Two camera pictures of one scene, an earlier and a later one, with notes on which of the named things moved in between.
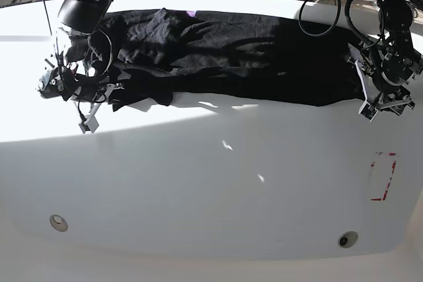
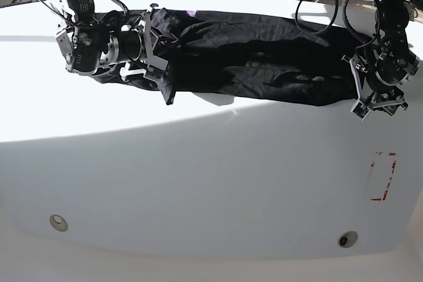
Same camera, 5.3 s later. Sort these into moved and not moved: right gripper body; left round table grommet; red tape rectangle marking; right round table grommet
Moved: right gripper body
Not moved: left round table grommet; red tape rectangle marking; right round table grommet
